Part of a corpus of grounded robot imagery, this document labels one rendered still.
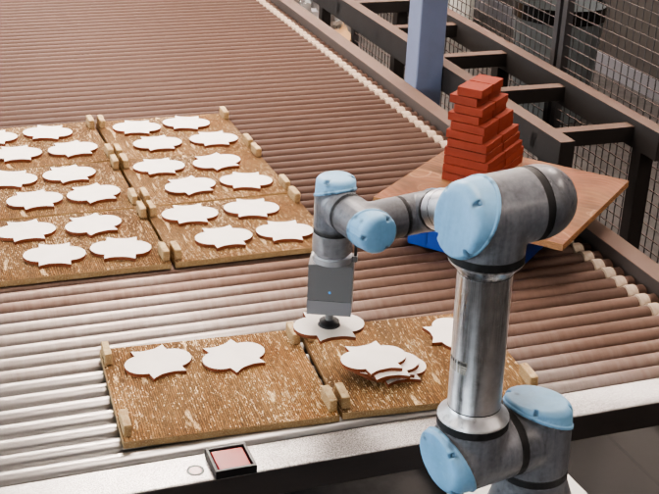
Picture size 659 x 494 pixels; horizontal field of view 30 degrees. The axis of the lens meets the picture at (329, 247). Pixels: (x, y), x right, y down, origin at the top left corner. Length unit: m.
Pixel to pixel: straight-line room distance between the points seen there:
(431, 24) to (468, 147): 1.13
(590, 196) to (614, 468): 1.12
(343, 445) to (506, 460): 0.40
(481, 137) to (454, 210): 1.34
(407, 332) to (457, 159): 0.68
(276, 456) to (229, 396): 0.19
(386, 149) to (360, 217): 1.64
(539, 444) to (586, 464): 1.97
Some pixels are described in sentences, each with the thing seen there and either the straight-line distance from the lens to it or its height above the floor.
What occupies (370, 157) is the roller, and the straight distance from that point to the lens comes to 3.70.
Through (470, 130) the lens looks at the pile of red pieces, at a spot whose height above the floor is 1.18.
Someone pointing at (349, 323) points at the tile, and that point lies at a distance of 2.37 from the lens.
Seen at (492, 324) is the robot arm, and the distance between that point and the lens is 1.88.
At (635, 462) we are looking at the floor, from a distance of 4.07.
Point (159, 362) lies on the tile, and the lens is 2.50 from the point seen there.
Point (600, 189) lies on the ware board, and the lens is 3.26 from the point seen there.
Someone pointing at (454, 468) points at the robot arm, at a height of 1.09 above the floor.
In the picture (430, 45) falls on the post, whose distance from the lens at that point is 4.25.
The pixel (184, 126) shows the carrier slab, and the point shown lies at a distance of 3.82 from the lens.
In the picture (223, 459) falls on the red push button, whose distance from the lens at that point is 2.24.
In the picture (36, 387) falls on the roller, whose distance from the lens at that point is 2.50.
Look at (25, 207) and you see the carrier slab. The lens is 3.25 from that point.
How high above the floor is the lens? 2.19
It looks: 24 degrees down
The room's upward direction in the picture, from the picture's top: 3 degrees clockwise
